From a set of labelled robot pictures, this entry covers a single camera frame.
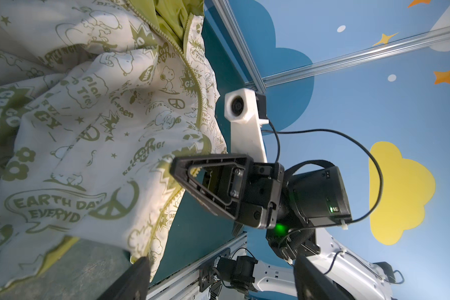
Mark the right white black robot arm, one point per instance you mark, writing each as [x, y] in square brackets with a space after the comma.
[295, 209]

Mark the aluminium frame back rail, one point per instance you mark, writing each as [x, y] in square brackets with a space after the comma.
[395, 48]

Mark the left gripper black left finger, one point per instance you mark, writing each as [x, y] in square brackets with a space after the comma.
[132, 284]

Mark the aluminium front rail base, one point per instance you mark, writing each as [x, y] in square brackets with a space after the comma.
[186, 284]

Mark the white green printed jacket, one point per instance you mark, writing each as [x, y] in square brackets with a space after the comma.
[97, 98]

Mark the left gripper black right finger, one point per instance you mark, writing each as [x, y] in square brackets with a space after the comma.
[311, 284]

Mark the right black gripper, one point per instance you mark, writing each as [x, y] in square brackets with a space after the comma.
[233, 186]

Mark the aluminium frame right post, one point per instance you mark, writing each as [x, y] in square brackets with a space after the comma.
[229, 20]

